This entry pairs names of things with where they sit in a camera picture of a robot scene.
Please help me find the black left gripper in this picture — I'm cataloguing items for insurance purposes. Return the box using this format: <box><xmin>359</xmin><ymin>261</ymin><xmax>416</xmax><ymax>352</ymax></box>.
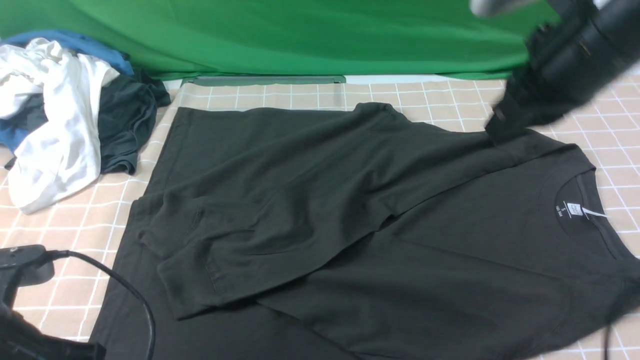
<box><xmin>0</xmin><ymin>302</ymin><xmax>106</xmax><ymax>360</ymax></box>

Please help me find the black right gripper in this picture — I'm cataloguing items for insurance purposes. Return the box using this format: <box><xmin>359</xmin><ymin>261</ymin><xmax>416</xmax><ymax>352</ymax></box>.
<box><xmin>485</xmin><ymin>20</ymin><xmax>601</xmax><ymax>145</ymax></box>

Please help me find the dark gray long-sleeved shirt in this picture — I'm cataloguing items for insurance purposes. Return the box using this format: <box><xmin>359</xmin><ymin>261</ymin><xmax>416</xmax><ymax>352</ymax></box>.
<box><xmin>113</xmin><ymin>102</ymin><xmax>639</xmax><ymax>360</ymax></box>

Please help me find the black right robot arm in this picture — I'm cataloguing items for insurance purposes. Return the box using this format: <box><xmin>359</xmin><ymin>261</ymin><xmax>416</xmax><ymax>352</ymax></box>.
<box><xmin>485</xmin><ymin>0</ymin><xmax>640</xmax><ymax>144</ymax></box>

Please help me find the white crumpled garment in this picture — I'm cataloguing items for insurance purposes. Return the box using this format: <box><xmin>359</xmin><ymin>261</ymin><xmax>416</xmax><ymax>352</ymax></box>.
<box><xmin>1</xmin><ymin>38</ymin><xmax>119</xmax><ymax>214</ymax></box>

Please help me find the blue crumpled garment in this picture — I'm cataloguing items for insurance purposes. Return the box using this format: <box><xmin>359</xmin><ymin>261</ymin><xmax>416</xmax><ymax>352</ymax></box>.
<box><xmin>0</xmin><ymin>29</ymin><xmax>135</xmax><ymax>153</ymax></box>

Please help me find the dark teal crumpled garment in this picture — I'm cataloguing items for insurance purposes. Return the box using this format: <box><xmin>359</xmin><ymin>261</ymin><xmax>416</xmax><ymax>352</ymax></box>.
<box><xmin>0</xmin><ymin>70</ymin><xmax>171</xmax><ymax>175</ymax></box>

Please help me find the gray-green metal bar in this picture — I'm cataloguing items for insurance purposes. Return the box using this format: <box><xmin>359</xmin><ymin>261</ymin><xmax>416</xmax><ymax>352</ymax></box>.
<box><xmin>181</xmin><ymin>75</ymin><xmax>346</xmax><ymax>87</ymax></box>

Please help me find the green backdrop cloth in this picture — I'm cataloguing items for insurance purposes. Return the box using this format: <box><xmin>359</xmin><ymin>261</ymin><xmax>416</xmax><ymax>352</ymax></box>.
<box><xmin>0</xmin><ymin>0</ymin><xmax>559</xmax><ymax>80</ymax></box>

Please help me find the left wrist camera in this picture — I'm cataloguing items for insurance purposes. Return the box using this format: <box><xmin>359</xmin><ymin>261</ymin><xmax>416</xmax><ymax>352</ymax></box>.
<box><xmin>0</xmin><ymin>244</ymin><xmax>55</xmax><ymax>309</ymax></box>

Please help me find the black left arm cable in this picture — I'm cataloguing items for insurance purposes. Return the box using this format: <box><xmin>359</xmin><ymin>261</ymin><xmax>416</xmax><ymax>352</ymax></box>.
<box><xmin>47</xmin><ymin>250</ymin><xmax>157</xmax><ymax>360</ymax></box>

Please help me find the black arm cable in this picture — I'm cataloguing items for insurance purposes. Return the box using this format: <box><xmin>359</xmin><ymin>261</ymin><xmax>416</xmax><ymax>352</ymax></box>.
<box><xmin>602</xmin><ymin>320</ymin><xmax>615</xmax><ymax>360</ymax></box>
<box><xmin>47</xmin><ymin>250</ymin><xmax>157</xmax><ymax>360</ymax></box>

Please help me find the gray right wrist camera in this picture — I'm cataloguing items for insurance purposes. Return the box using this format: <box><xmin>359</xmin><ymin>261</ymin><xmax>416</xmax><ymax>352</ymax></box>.
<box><xmin>469</xmin><ymin>0</ymin><xmax>537</xmax><ymax>19</ymax></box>

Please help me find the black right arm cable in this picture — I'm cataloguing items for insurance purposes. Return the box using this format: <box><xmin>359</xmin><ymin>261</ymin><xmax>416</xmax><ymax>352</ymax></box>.
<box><xmin>602</xmin><ymin>320</ymin><xmax>615</xmax><ymax>360</ymax></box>

